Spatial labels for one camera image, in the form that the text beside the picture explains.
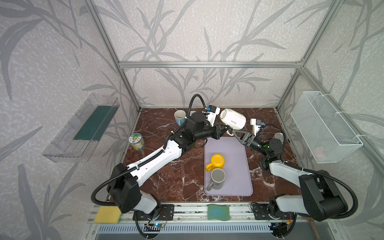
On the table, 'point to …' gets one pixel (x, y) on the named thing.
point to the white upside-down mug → (232, 120)
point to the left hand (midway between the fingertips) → (231, 124)
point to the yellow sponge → (108, 214)
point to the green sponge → (219, 212)
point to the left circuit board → (152, 227)
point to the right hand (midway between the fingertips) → (233, 129)
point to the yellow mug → (217, 161)
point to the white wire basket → (328, 137)
